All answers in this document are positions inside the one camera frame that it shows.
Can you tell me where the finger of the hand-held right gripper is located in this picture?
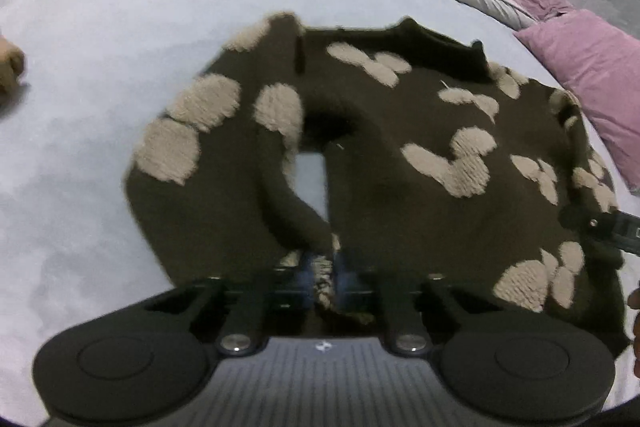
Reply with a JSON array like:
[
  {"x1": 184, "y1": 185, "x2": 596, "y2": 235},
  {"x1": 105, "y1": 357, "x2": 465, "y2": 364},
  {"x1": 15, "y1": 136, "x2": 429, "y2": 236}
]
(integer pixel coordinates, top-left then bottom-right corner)
[{"x1": 557, "y1": 206, "x2": 640, "y2": 258}]

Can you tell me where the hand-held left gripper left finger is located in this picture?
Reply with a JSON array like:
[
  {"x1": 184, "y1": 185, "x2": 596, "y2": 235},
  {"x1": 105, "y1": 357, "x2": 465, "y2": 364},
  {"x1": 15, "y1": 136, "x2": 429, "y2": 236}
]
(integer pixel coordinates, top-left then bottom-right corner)
[{"x1": 145, "y1": 254, "x2": 321, "y2": 356}]

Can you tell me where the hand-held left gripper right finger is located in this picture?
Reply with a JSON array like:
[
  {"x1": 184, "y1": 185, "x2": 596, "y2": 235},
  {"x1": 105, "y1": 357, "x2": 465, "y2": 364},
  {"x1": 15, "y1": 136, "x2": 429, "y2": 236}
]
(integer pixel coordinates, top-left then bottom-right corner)
[{"x1": 334, "y1": 257, "x2": 503, "y2": 356}]

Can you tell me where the brown sweater with beige patches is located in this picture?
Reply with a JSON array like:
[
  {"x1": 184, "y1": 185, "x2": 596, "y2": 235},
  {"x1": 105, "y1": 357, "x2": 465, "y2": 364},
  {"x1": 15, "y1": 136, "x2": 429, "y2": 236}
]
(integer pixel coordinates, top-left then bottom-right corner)
[{"x1": 124, "y1": 12, "x2": 633, "y2": 358}]

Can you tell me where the person's right hand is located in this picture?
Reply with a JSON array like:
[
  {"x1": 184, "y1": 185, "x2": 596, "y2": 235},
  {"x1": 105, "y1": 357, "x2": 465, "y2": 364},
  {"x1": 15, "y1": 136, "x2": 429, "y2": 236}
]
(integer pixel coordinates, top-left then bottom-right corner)
[{"x1": 627, "y1": 288, "x2": 640, "y2": 378}]

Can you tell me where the light blue bed sheet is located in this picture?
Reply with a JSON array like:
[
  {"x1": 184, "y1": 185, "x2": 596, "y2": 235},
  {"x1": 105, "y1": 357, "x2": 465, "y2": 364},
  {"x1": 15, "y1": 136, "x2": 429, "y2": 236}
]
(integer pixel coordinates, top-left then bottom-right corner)
[{"x1": 0, "y1": 0, "x2": 640, "y2": 418}]

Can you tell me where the tan cloth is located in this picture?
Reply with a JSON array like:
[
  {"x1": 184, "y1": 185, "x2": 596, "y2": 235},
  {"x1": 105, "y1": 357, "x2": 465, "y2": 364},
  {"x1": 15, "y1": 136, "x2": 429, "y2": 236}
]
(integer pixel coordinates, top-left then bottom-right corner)
[{"x1": 0, "y1": 34, "x2": 26, "y2": 98}]

